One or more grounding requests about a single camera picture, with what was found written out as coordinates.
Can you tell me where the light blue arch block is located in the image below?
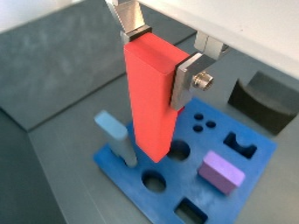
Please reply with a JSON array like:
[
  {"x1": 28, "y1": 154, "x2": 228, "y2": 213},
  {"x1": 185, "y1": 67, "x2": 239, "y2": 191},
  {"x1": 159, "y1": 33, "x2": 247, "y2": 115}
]
[{"x1": 95, "y1": 110, "x2": 137, "y2": 167}]

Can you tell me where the blue shape board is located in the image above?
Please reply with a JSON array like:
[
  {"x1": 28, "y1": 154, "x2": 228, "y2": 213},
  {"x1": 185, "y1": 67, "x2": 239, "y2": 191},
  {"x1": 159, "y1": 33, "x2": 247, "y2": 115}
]
[{"x1": 93, "y1": 99, "x2": 276, "y2": 224}]

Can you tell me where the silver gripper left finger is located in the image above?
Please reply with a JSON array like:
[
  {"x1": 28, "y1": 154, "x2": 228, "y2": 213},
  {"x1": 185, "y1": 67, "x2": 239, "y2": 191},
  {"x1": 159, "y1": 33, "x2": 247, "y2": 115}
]
[{"x1": 105, "y1": 0, "x2": 152, "y2": 44}]

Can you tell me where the black curved fixture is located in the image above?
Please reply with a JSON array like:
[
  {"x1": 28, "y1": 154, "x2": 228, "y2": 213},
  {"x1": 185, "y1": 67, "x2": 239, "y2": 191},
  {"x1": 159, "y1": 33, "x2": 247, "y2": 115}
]
[{"x1": 228, "y1": 72, "x2": 299, "y2": 135}]

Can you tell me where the red rectangular block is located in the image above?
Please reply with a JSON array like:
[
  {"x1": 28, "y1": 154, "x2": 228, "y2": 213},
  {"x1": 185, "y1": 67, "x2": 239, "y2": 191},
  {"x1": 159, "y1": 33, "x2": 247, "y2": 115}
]
[{"x1": 124, "y1": 32, "x2": 188, "y2": 163}]

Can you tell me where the purple rectangular block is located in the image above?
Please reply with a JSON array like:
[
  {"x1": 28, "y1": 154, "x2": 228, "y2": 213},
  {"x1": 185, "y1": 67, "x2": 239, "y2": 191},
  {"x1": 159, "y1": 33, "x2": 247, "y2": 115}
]
[{"x1": 197, "y1": 150, "x2": 245, "y2": 195}]

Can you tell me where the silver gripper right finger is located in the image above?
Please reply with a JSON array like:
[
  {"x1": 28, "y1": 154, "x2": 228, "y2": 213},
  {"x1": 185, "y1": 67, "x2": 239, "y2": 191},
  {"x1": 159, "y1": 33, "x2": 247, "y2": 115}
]
[{"x1": 171, "y1": 31, "x2": 229, "y2": 110}]

